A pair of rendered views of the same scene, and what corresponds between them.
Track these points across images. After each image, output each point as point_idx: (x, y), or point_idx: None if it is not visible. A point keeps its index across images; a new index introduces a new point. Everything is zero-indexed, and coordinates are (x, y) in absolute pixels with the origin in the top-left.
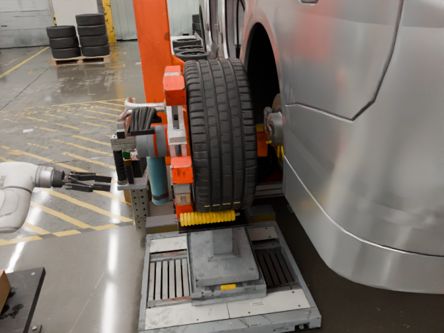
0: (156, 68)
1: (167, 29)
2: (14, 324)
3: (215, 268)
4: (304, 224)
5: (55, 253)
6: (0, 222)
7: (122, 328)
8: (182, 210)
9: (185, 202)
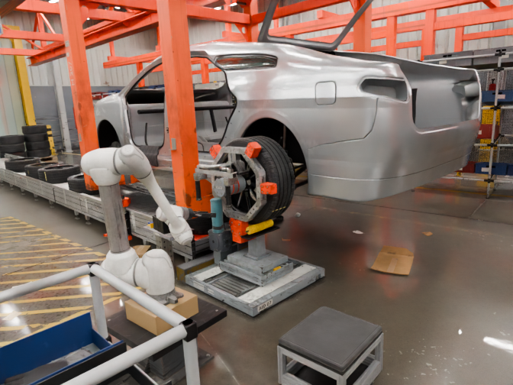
0: (189, 150)
1: (195, 126)
2: (200, 304)
3: (265, 261)
4: (336, 195)
5: (119, 311)
6: (188, 234)
7: (227, 315)
8: (243, 227)
9: (252, 218)
